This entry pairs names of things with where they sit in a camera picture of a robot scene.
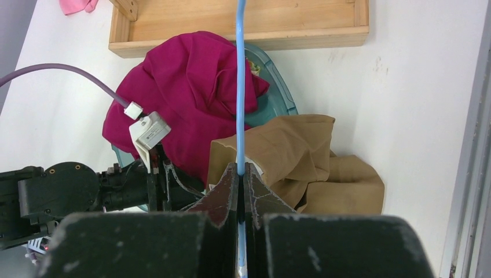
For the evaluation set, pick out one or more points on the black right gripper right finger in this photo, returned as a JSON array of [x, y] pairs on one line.
[[283, 243]]

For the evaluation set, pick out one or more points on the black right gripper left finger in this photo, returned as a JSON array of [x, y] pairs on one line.
[[198, 242]]

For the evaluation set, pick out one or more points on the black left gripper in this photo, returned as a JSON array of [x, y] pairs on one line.
[[170, 188]]

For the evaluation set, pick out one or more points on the brown skirt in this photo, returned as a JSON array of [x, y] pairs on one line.
[[293, 157]]

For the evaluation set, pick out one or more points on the magenta cloth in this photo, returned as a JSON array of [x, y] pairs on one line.
[[190, 81]]

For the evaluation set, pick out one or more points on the light blue wire hanger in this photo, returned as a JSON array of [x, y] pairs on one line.
[[240, 137]]

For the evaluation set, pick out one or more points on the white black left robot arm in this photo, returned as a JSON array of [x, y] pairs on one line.
[[35, 200]]

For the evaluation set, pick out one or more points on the teal plastic basket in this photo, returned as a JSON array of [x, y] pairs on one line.
[[277, 101]]

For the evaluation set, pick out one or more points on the yellow patterned cloth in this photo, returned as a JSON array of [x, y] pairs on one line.
[[254, 68]]

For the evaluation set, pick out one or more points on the pink crumpled cloth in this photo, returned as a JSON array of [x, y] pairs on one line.
[[70, 7]]

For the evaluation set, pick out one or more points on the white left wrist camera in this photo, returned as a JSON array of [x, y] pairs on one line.
[[146, 132]]

